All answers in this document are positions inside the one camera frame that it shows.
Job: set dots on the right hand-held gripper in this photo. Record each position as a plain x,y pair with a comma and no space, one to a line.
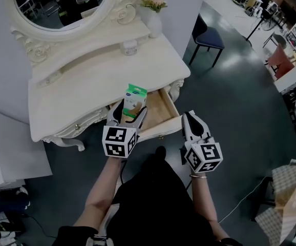
204,155

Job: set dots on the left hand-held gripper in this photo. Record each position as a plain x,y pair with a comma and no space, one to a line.
117,142

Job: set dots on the small green white item box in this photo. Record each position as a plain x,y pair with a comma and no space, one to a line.
135,100

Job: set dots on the wooden drawer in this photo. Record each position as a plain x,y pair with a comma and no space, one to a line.
160,111

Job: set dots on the person's right forearm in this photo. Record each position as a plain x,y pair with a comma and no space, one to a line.
204,199

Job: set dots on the person's left forearm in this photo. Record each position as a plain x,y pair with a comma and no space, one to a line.
102,193

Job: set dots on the gold drawer knob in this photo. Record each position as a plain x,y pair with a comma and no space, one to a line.
77,126

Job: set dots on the cream ornate dressing table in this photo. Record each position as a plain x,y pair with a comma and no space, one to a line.
99,73

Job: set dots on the person's black dress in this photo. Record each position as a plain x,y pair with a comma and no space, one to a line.
158,209

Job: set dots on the dark blue chair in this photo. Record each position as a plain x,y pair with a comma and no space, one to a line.
207,38

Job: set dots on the white vase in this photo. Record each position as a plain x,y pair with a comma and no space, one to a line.
154,23

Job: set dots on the pink chair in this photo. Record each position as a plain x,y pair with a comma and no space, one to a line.
281,60

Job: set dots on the white table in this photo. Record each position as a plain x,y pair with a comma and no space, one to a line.
295,77

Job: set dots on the black floor stand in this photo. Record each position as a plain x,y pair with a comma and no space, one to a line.
254,29

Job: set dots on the white board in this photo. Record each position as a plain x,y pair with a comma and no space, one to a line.
12,152

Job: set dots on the checkered paper bag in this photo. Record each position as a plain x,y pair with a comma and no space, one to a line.
286,204

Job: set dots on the oval mirror with cream frame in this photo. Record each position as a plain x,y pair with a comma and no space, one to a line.
61,6

